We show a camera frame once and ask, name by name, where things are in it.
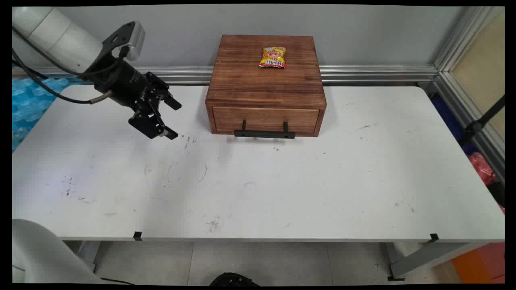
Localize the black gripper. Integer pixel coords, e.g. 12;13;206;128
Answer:
92;56;182;141

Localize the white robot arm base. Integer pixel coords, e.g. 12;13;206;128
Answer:
12;219;106;285

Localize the brown wooden drawer cabinet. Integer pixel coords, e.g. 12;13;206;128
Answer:
205;34;327;137

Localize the yellow snack packet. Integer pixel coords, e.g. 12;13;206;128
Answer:
259;46;287;68

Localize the blue bubble wrap sheet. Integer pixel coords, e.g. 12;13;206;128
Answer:
12;77;81;152

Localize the narrow grey table leg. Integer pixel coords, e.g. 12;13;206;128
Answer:
77;241;101;273

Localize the black round floor object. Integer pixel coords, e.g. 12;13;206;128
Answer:
210;273;261;286

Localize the blue bin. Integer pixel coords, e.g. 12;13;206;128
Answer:
429;95;479;154

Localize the wide grey table leg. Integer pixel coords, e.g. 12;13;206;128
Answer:
386;242;491;282

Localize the black stand pole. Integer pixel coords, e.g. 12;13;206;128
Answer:
460;95;505;146

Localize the red plastic bag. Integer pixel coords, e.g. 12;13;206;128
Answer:
468;152;499;186

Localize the orange box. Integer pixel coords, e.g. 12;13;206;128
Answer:
451;242;505;284

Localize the black cable with metal ferrule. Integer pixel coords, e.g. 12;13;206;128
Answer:
12;48;113;105

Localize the thin black camera cable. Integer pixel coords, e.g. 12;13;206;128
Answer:
12;26;130;78

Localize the aluminium wall rail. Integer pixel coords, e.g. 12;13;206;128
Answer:
12;65;438;86

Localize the aluminium corner post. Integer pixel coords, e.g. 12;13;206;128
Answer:
433;6;504;74

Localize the aluminium side rail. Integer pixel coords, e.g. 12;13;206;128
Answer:
429;72;505;182

